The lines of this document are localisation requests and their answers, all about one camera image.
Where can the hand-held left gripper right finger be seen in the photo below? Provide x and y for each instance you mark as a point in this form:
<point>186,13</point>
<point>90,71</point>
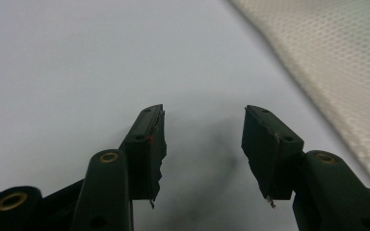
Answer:
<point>273,154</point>

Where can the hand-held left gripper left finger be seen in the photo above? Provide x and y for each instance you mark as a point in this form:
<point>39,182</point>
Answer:
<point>143,154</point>

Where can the cream waffle-textured cloth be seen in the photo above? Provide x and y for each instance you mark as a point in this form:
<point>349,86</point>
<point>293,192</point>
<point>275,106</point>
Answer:
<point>337,64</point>

